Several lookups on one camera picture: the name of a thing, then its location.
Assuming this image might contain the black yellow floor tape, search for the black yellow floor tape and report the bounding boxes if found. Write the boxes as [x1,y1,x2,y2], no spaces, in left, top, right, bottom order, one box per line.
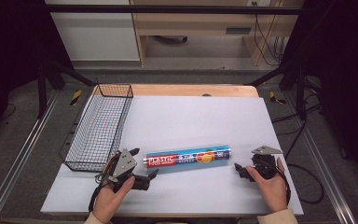
[268,91,287,105]
[70,89,83,106]

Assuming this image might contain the blue plastic wrap box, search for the blue plastic wrap box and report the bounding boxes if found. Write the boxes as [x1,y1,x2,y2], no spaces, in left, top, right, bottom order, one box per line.
[142,144,233,175]

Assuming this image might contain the wooden desk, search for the wooden desk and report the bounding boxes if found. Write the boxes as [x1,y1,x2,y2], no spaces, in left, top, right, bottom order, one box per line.
[130,0,304,67]

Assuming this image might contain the black wire basket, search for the black wire basket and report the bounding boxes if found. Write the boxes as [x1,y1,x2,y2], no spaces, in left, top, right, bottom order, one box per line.
[58,82,135,174]

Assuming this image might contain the black curtain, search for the black curtain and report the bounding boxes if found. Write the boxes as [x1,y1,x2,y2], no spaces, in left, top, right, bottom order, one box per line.
[0,0,75,147]
[282,0,358,188]

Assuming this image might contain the white cabinet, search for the white cabinet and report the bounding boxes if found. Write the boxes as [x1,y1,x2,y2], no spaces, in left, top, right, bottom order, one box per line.
[44,0,141,63]

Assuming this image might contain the black frame crossbar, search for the black frame crossbar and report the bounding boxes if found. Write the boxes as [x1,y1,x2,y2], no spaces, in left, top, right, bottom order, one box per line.
[42,4,305,16]

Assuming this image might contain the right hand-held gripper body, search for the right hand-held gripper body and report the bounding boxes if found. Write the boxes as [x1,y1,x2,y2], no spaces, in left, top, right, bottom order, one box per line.
[251,145,284,180]

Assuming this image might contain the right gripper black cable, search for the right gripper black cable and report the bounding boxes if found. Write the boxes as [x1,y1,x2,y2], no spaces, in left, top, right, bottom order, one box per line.
[272,163,292,207]

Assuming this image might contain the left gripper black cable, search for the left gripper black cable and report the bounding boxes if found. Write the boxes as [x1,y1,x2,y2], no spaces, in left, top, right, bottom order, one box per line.
[88,173,115,214]

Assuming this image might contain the person's right hand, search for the person's right hand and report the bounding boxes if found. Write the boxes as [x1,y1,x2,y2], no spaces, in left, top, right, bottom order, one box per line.
[245,156,289,215]

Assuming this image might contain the black hanging cables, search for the black hanging cables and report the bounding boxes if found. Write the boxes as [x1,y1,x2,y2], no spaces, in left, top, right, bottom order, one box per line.
[252,1,286,67]

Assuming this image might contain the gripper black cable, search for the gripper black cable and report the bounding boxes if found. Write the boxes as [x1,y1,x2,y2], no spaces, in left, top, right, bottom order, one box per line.
[272,163,292,207]
[88,173,115,214]

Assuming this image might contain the black stand leg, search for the black stand leg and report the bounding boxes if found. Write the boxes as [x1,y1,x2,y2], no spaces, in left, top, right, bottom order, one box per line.
[36,59,98,119]
[247,60,310,121]

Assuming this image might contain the white table mat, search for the white table mat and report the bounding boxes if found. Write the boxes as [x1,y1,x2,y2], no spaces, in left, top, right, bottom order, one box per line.
[39,95,305,217]

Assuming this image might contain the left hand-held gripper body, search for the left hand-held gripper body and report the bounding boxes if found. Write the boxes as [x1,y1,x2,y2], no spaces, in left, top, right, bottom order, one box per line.
[101,148,152,193]

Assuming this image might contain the aluminium floor rail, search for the aluminium floor rail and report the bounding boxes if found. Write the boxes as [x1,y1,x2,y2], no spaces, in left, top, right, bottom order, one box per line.
[0,89,61,224]
[282,91,358,224]

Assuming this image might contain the person's left hand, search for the person's left hand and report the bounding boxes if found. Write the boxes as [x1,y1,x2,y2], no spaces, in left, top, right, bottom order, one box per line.
[91,151,136,224]

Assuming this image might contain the black floor cable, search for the black floor cable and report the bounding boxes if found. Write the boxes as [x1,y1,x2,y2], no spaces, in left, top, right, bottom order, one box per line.
[270,92,325,205]

